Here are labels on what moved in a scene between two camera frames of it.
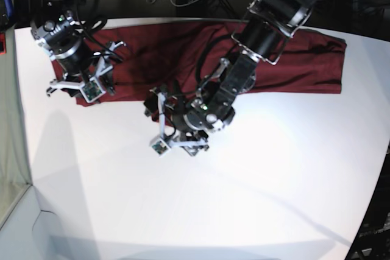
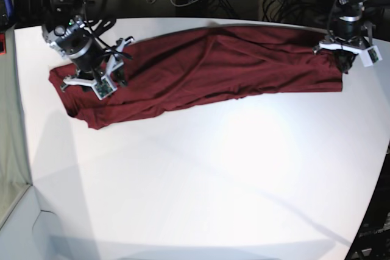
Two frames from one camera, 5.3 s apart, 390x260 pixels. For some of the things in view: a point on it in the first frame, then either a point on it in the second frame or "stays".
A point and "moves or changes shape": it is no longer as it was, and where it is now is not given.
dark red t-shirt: x=141 y=61 moves or changes shape
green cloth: x=14 y=178 stays
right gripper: x=151 y=104 to x=340 y=46
